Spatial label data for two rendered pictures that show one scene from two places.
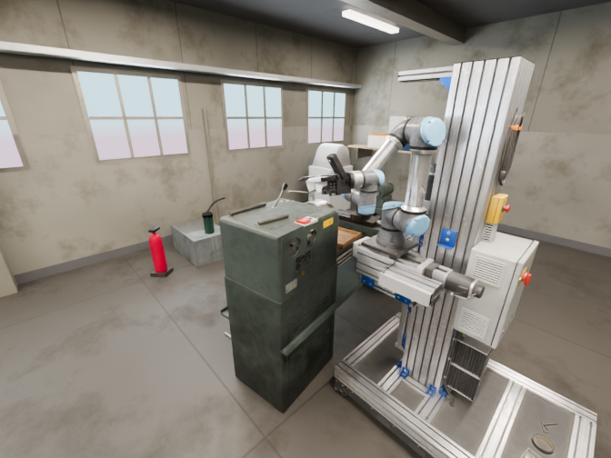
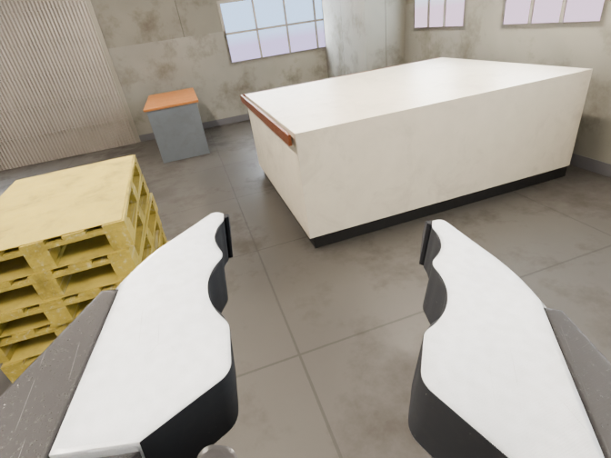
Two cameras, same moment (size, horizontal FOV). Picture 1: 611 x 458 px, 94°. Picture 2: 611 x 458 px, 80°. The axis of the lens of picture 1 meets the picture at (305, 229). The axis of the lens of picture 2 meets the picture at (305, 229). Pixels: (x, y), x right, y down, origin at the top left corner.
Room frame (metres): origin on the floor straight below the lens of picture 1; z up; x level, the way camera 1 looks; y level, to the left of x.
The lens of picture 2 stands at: (1.16, -0.09, 1.64)
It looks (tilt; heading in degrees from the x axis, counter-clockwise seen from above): 30 degrees down; 120
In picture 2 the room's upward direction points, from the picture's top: 8 degrees counter-clockwise
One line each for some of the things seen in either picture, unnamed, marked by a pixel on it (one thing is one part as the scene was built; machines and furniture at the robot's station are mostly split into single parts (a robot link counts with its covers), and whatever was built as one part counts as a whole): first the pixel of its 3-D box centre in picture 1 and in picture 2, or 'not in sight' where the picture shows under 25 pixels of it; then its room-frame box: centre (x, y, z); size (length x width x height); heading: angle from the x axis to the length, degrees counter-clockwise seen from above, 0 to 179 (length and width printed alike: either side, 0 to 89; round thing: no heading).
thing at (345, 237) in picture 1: (333, 234); not in sight; (2.19, -0.23, 0.89); 0.36 x 0.30 x 0.04; 53
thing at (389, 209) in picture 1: (394, 214); not in sight; (1.44, -0.47, 1.33); 0.13 x 0.12 x 0.14; 23
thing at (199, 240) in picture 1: (204, 225); not in sight; (3.68, 1.40, 0.38); 0.78 x 0.62 x 0.75; 44
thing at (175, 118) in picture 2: not in sight; (178, 122); (-3.57, 4.46, 0.40); 1.54 x 0.77 x 0.80; 134
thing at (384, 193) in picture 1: (381, 196); not in sight; (2.96, -0.81, 1.01); 0.30 x 0.20 x 0.29; 143
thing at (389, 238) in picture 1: (390, 233); not in sight; (1.45, -0.47, 1.21); 0.15 x 0.15 x 0.10
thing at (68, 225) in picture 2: not in sight; (87, 260); (-1.13, 0.99, 0.45); 1.28 x 0.88 x 0.91; 134
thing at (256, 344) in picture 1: (285, 321); not in sight; (1.67, 0.14, 0.43); 0.60 x 0.48 x 0.86; 143
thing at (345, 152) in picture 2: not in sight; (388, 131); (0.14, 3.72, 0.48); 2.67 x 2.07 x 0.96; 44
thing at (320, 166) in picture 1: (330, 179); not in sight; (5.53, -0.48, 0.66); 0.67 x 0.60 x 1.31; 136
